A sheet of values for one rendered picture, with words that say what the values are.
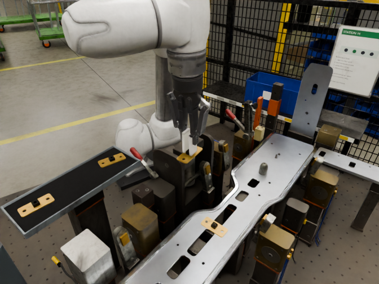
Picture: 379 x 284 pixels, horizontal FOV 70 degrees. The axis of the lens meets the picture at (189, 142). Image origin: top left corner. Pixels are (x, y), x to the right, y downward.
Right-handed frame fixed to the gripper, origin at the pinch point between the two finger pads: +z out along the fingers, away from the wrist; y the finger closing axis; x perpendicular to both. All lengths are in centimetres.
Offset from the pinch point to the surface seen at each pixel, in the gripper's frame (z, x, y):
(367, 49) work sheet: -5, 99, 29
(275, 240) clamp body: 23.6, 1.0, 28.4
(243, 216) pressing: 28.1, 7.2, 16.0
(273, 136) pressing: 30, 60, 5
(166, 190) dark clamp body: 19.6, -4.2, -7.1
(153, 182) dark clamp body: 19.5, -4.0, -12.8
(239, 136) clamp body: 24.0, 43.4, -4.5
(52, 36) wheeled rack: 106, 288, -598
